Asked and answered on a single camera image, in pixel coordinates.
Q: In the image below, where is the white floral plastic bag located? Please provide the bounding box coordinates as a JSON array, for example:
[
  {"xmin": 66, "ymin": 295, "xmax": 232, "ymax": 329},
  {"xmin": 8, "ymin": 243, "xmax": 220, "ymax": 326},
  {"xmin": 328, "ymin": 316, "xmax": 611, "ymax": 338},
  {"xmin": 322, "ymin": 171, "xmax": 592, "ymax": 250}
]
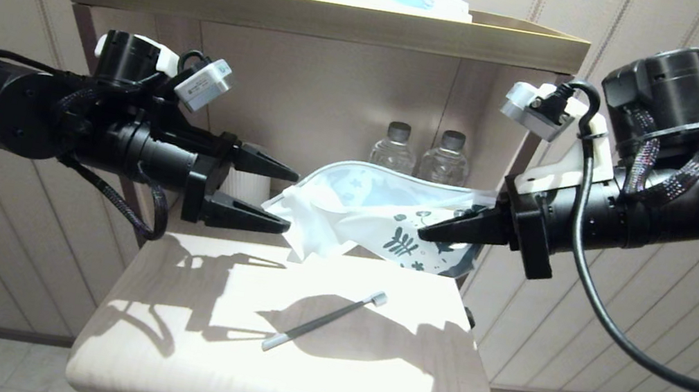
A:
[{"xmin": 254, "ymin": 148, "xmax": 499, "ymax": 293}]

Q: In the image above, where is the white ribbed mug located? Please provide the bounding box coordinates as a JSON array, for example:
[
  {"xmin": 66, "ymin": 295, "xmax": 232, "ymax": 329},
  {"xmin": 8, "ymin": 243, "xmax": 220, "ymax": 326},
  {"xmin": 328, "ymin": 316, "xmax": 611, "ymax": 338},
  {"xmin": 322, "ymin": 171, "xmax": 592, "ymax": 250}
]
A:
[{"xmin": 219, "ymin": 139, "xmax": 278, "ymax": 212}]

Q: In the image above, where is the clear plastic water bottle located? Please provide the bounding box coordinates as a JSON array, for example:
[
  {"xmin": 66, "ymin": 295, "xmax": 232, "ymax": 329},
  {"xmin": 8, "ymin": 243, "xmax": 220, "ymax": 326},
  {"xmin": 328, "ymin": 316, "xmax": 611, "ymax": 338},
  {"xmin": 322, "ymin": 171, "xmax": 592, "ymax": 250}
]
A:
[
  {"xmin": 366, "ymin": 118, "xmax": 422, "ymax": 177},
  {"xmin": 417, "ymin": 126, "xmax": 476, "ymax": 188}
]

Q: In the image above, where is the grey toothbrush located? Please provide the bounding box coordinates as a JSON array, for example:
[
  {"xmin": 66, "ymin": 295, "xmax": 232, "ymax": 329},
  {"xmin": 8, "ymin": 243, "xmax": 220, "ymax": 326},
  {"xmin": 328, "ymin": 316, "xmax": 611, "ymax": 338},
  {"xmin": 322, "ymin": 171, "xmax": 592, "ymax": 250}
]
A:
[{"xmin": 261, "ymin": 274, "xmax": 389, "ymax": 369}]

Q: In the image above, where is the beige wooden shelf cabinet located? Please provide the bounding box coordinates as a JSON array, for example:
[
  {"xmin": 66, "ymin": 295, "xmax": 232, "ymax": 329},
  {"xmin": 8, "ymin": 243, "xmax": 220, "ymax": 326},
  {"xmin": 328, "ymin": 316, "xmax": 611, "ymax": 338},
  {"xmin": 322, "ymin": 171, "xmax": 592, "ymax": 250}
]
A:
[{"xmin": 0, "ymin": 0, "xmax": 594, "ymax": 392}]

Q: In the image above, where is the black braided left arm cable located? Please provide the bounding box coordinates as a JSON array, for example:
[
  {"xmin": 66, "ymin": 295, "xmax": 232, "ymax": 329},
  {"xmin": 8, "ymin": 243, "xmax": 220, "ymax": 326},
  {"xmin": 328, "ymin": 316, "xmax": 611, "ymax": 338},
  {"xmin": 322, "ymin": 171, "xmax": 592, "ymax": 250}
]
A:
[{"xmin": 47, "ymin": 154, "xmax": 175, "ymax": 243}]

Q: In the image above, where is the white right camera bracket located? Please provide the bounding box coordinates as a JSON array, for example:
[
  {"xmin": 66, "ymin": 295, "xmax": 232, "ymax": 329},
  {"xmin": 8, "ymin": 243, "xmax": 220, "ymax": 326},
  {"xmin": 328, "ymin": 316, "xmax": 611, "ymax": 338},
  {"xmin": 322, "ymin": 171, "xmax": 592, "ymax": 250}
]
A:
[{"xmin": 511, "ymin": 81, "xmax": 627, "ymax": 210}]

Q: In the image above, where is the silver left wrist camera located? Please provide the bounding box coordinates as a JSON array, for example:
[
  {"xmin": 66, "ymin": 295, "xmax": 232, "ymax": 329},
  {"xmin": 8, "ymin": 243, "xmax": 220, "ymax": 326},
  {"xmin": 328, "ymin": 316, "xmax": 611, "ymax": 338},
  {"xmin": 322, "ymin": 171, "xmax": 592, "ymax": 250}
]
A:
[{"xmin": 171, "ymin": 53, "xmax": 236, "ymax": 118}]

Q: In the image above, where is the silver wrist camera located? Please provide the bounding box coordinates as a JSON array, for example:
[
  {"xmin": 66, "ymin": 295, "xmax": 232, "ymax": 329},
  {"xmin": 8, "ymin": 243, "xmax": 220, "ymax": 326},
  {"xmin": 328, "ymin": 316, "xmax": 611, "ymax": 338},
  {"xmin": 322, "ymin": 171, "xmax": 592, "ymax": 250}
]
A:
[
  {"xmin": 497, "ymin": 79, "xmax": 581, "ymax": 146},
  {"xmin": 171, "ymin": 53, "xmax": 236, "ymax": 118}
]

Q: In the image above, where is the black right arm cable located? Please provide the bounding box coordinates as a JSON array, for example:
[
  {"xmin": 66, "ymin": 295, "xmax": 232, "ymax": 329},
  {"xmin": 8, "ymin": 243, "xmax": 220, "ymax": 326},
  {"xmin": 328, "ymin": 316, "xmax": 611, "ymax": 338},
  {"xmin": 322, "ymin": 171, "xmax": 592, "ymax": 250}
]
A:
[{"xmin": 508, "ymin": 78, "xmax": 699, "ymax": 392}]

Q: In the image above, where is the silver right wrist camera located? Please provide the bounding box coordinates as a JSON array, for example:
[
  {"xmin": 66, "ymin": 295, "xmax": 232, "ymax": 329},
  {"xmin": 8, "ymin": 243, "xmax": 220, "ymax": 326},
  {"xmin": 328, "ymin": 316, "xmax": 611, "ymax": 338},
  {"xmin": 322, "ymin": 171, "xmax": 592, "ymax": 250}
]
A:
[{"xmin": 497, "ymin": 79, "xmax": 581, "ymax": 146}]

